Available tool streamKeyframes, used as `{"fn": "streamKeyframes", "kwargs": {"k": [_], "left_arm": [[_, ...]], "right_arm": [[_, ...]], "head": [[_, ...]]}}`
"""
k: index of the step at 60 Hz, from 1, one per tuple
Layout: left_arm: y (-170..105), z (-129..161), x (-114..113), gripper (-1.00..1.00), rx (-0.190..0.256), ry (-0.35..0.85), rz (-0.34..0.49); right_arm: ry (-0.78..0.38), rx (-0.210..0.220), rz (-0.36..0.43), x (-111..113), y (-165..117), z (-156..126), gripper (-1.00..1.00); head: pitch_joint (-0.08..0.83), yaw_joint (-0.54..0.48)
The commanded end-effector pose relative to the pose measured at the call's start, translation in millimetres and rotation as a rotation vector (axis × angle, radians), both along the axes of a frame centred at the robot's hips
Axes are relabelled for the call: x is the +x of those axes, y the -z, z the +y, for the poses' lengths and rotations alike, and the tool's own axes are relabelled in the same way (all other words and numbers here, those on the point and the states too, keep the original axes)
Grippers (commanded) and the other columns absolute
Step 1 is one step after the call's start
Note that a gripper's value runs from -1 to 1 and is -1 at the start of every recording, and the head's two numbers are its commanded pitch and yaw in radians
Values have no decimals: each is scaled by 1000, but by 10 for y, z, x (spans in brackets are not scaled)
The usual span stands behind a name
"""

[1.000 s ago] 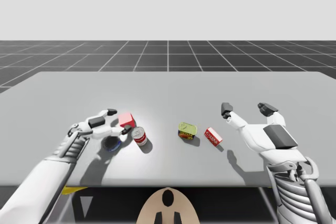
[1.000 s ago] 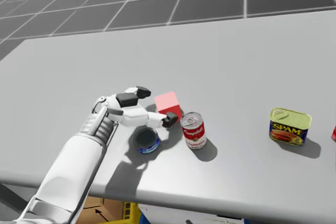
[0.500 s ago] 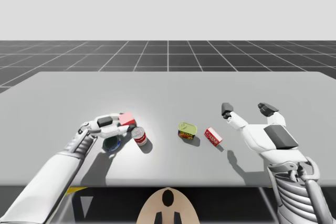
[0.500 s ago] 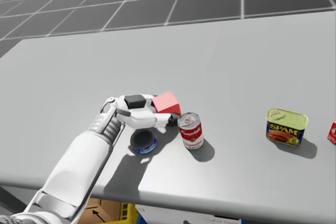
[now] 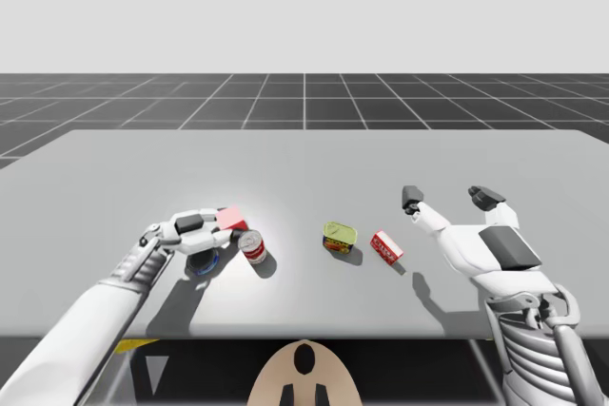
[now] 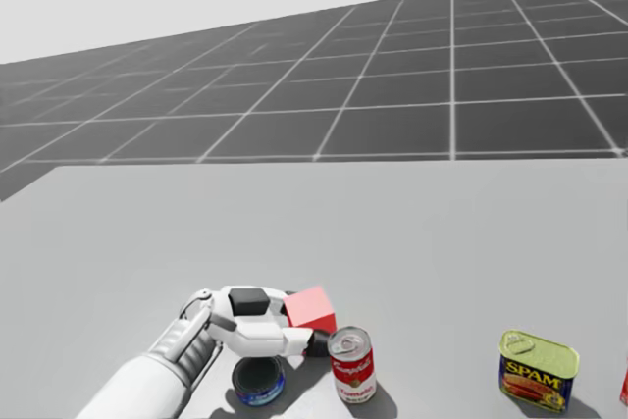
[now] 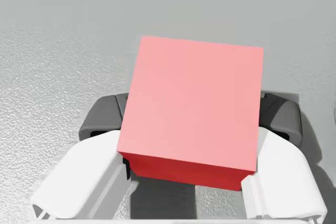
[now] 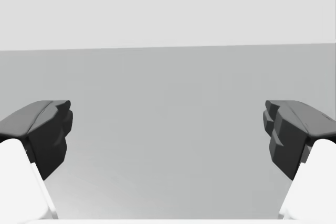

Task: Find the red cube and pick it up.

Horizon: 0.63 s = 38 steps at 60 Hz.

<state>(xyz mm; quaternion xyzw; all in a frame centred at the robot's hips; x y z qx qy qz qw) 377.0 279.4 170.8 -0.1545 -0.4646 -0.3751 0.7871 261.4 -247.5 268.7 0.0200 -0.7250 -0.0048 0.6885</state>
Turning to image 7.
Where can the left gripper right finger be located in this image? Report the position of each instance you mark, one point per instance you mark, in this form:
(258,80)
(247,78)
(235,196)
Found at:
(278,176)

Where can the pink cube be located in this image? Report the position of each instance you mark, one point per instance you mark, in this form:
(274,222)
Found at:
(191,108)

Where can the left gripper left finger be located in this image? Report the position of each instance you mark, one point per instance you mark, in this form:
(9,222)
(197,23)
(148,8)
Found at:
(86,171)

